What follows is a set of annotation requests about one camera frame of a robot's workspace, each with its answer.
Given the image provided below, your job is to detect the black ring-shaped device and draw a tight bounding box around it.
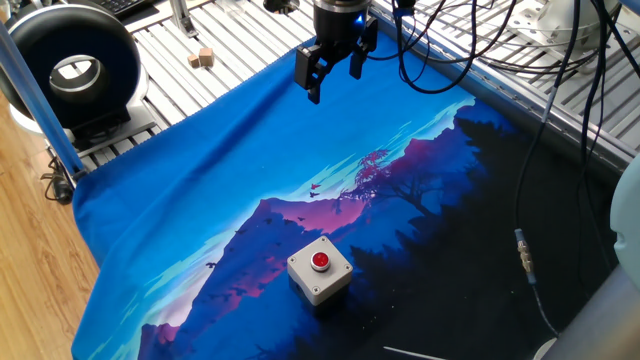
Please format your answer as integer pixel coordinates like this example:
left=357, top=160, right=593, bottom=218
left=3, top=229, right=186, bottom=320
left=0, top=3, right=156, bottom=151

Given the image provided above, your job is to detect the grey push button box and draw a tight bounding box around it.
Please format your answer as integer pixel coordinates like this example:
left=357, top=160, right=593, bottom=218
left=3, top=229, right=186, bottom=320
left=286, top=235, right=354, bottom=307

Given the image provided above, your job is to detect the black cable with brass connector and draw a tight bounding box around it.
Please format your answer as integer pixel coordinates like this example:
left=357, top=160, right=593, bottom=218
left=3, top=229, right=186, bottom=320
left=513, top=0, right=582, bottom=337

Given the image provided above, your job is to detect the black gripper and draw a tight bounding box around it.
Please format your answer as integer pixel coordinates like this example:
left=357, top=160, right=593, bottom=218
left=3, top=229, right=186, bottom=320
left=293, top=3, right=380, bottom=105

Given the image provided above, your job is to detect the blue mountain landscape print cloth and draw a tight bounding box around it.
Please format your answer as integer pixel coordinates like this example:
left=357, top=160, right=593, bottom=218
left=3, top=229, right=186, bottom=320
left=71, top=29, right=624, bottom=360

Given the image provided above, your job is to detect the short aluminium bracket post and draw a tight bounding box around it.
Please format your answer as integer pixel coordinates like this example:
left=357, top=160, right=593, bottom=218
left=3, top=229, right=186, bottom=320
left=168, top=0, right=199, bottom=39

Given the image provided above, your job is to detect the blue pole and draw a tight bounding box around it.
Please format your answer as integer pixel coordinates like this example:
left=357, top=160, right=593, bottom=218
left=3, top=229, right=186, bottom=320
left=0, top=22, right=86, bottom=177

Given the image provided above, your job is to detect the red round push button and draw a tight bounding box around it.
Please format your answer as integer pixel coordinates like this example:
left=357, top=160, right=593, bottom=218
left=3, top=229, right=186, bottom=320
left=309, top=250, right=332, bottom=274

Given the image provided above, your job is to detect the thick black cable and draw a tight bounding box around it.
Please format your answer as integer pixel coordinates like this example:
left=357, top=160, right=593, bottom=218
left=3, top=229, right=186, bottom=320
left=574, top=0, right=610, bottom=201

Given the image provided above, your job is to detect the black power adapter with cord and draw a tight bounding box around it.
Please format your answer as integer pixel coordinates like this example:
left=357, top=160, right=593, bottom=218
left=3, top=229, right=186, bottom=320
left=40, top=157, right=76, bottom=205

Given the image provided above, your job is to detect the black looping cable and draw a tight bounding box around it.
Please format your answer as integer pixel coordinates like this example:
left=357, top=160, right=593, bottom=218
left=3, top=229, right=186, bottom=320
left=393, top=0, right=517, bottom=95

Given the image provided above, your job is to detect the black keyboard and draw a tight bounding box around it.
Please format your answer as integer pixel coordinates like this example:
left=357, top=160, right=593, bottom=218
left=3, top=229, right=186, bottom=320
left=92, top=0, right=151, bottom=15

